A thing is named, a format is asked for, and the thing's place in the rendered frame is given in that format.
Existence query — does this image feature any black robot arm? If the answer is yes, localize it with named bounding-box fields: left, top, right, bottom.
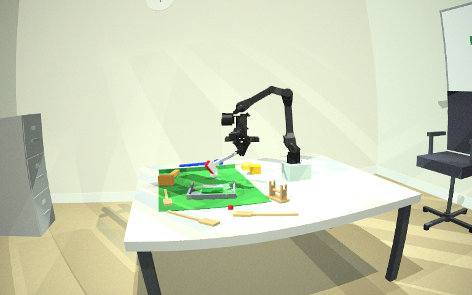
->
left=221, top=86, right=301, bottom=164

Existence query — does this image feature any green putting mat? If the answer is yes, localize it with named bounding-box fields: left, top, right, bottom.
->
left=159, top=168, right=272, bottom=212

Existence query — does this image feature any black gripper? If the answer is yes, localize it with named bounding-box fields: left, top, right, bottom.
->
left=224, top=125, right=259, bottom=156

